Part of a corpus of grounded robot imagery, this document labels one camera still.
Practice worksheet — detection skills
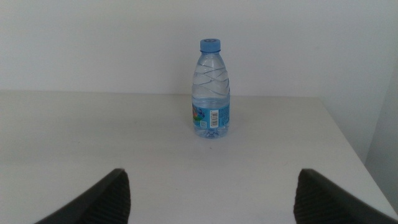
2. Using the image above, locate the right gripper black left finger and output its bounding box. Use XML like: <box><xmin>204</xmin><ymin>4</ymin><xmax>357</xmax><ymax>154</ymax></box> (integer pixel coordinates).
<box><xmin>34</xmin><ymin>168</ymin><xmax>131</xmax><ymax>224</ymax></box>

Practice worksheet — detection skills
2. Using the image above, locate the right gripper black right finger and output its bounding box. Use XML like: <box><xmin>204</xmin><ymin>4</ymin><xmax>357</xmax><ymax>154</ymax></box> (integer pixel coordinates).
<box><xmin>293</xmin><ymin>168</ymin><xmax>398</xmax><ymax>224</ymax></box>

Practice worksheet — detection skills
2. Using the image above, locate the clear water bottle blue cap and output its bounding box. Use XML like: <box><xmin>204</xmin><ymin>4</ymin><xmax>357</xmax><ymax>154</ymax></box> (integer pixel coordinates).
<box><xmin>191</xmin><ymin>38</ymin><xmax>231</xmax><ymax>139</ymax></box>

